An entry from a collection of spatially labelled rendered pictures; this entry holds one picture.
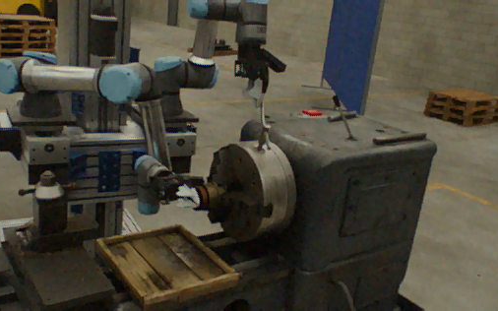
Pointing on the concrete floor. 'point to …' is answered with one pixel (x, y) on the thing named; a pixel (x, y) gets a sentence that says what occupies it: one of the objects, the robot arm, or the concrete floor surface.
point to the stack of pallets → (14, 34)
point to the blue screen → (351, 51)
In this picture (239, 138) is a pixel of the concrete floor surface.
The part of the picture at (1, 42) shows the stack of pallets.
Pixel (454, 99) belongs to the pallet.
